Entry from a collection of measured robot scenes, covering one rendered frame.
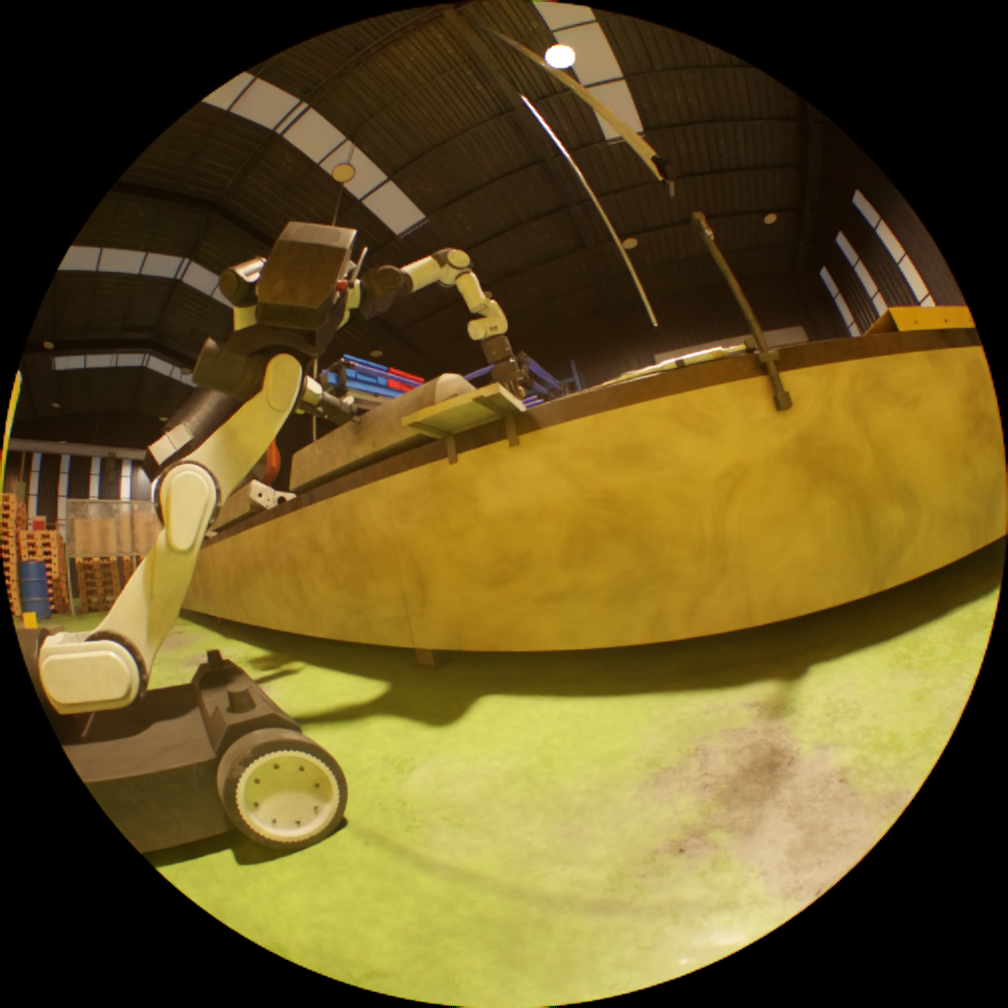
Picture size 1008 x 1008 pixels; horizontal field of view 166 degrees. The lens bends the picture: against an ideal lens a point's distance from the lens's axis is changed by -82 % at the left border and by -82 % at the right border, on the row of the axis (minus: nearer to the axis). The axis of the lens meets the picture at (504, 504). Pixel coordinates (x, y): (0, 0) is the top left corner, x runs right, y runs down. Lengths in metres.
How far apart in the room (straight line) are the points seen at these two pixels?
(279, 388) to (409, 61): 9.09
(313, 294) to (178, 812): 1.01
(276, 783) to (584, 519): 0.85
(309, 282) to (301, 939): 1.14
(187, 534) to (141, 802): 0.44
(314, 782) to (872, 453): 1.34
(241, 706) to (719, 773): 0.73
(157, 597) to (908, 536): 1.66
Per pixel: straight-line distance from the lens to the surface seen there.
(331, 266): 0.95
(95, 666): 0.70
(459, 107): 9.59
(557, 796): 0.62
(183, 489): 0.69
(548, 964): 0.45
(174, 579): 0.70
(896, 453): 1.14
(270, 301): 0.91
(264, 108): 10.19
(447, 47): 9.49
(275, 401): 0.79
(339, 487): 1.48
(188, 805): 0.63
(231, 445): 0.77
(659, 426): 0.91
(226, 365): 0.84
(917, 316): 1.43
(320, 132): 10.16
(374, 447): 1.33
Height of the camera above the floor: 0.42
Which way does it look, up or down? 6 degrees up
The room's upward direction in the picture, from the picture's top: 9 degrees counter-clockwise
